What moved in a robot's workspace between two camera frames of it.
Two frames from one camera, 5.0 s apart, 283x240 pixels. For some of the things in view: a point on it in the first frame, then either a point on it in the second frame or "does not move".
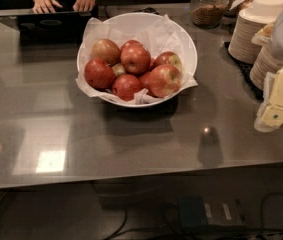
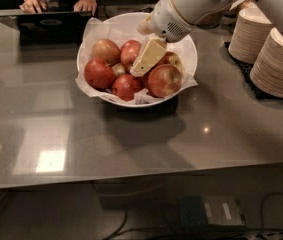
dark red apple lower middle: x=144 y=79 does not move
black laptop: x=53 y=28 does not move
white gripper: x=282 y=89 to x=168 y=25
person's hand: x=44 y=4 to x=33 y=5
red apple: x=99 y=74 does not move
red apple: x=135 y=57 does not move
